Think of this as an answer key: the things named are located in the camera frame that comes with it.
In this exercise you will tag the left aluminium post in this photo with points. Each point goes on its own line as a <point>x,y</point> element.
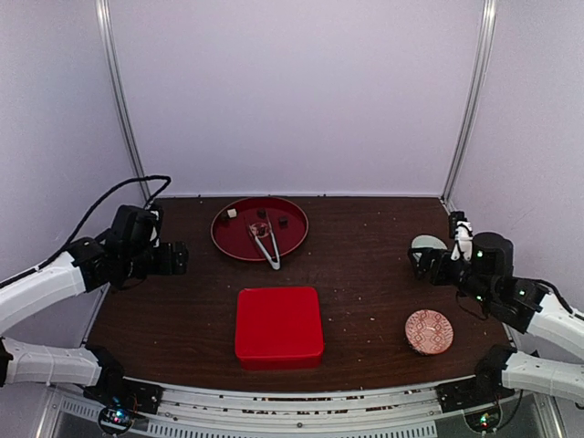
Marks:
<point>108,41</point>

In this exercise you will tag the red patterned bowl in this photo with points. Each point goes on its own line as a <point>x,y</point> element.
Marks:
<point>429,332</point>

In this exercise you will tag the aluminium post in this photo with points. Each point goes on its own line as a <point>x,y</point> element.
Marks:
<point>482,56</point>
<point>108,41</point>

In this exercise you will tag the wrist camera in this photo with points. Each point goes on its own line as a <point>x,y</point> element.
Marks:
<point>135,228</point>
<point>461,231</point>

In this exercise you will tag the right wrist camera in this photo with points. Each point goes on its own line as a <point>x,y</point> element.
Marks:
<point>461,231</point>

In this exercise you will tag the grey green bowl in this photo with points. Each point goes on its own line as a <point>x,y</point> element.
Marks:
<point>428,241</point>

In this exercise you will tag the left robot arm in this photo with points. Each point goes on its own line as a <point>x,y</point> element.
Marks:
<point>46,310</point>

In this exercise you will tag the red box lid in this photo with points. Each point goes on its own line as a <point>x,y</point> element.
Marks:
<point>278,321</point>

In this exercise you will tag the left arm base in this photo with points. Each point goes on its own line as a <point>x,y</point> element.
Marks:
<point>124,402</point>

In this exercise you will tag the red chocolate box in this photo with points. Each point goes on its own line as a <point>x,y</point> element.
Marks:
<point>286,362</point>

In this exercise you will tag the metal serving tongs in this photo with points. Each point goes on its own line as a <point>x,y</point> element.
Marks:
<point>263,237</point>

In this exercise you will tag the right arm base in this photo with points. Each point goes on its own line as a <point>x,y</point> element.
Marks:
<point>479,403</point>

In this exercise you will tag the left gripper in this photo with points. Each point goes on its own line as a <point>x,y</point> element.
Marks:
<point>180,256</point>

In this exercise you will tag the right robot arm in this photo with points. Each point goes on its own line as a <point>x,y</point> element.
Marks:
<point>481,268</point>

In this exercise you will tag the round red tray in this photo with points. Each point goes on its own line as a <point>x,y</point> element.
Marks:
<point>233,240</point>

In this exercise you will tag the right aluminium post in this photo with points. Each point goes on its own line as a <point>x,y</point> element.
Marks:
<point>482,56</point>

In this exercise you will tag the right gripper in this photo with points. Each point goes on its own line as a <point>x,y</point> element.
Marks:
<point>440,256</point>

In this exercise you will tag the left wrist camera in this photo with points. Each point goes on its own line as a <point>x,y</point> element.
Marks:
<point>135,228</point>

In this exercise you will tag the front aluminium rail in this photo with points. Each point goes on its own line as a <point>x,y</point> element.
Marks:
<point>407,411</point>

